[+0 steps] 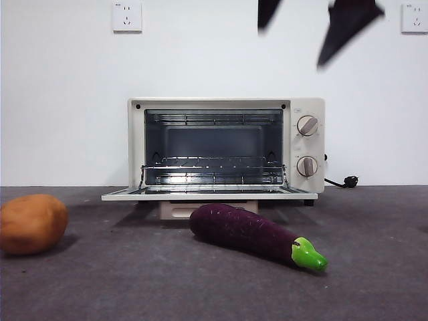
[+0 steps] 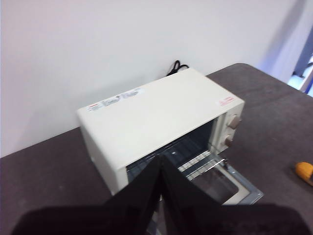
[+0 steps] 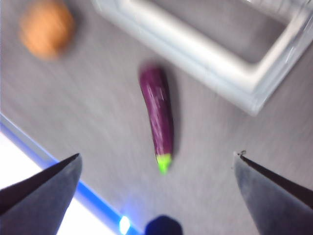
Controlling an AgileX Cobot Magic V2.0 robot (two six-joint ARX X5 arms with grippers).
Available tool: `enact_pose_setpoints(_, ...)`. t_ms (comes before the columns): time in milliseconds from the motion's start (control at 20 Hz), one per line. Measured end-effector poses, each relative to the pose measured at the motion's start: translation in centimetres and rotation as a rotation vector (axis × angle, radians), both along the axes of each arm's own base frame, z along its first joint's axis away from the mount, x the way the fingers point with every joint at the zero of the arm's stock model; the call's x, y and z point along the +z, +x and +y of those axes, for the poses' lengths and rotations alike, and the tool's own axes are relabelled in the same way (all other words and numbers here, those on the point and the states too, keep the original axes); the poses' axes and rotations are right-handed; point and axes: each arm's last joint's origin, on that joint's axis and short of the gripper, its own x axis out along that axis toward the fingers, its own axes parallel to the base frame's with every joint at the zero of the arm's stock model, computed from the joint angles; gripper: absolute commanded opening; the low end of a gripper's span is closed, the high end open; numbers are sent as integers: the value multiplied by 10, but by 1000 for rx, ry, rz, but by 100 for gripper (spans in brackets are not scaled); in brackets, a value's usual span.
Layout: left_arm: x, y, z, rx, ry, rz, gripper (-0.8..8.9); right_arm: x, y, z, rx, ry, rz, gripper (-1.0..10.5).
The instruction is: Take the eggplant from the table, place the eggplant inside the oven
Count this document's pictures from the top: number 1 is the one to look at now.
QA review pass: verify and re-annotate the oven door with beige handle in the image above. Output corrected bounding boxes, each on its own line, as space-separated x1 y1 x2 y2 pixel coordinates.
101 185 319 221

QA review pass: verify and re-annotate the purple toy eggplant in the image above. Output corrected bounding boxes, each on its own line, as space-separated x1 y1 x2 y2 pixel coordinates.
188 203 330 274

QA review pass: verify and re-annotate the cream toaster oven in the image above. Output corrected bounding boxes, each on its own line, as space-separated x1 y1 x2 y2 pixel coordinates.
128 96 326 208

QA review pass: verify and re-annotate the beige oven knob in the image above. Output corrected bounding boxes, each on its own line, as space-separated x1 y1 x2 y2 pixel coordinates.
296 114 320 137
296 155 320 177

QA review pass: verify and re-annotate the brown potato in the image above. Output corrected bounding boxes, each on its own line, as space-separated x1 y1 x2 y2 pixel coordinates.
0 194 70 257

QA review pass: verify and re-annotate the white wall socket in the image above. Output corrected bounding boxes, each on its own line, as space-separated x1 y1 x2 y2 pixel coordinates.
401 3 428 35
112 1 143 34

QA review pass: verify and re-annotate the black oven power cable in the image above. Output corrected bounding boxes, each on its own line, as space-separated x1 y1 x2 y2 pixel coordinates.
322 152 360 189

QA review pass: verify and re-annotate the metal oven wire rack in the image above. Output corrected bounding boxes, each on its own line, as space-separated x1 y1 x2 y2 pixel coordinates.
139 155 290 187

